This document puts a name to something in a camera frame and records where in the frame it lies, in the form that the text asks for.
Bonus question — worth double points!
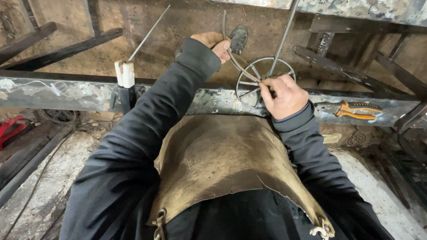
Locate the perforated beige box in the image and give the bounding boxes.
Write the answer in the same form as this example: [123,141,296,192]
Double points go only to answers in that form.
[321,123,373,150]

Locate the straight steel rod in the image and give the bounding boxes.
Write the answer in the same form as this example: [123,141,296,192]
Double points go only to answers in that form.
[267,0,304,81]

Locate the person's left hand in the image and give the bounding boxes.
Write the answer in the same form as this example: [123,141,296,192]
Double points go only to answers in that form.
[189,30,234,65]

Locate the spoked metal wire wheel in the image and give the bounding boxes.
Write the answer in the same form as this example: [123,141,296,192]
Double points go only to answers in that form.
[234,54,298,112]

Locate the dark metal frame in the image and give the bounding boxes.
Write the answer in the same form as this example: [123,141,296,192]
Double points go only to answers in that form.
[288,17,427,132]

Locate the black metal pipes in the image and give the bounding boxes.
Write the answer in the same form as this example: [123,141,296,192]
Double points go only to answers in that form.
[0,117,76,240]

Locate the thin dark cable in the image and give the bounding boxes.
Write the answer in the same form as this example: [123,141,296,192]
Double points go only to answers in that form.
[1,126,76,240]

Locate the orange black pliers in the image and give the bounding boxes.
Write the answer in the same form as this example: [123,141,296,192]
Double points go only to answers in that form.
[313,98,384,122]

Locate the brown leather apron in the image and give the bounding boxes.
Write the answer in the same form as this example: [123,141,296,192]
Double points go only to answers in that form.
[145,108,344,240]

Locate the white-handled welding electrode holder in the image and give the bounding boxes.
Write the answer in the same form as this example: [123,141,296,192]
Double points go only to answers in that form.
[109,59,140,116]

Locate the thin welding electrode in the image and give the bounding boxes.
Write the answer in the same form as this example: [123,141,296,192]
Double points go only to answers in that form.
[127,2,171,65]

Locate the person's right hand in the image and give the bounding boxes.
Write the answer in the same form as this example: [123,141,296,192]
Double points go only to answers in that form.
[256,72,311,123]

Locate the curved thin metal rod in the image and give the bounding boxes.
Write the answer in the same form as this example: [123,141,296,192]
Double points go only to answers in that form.
[218,10,267,84]

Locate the dark work shoe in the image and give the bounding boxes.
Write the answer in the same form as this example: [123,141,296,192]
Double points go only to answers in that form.
[227,24,250,56]

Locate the dark angled metal bar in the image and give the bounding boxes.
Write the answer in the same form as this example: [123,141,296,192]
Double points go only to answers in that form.
[0,19,124,79]
[0,18,58,74]

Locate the scuffed steel workbench beam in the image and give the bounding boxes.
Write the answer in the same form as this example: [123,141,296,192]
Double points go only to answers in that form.
[0,67,427,138]

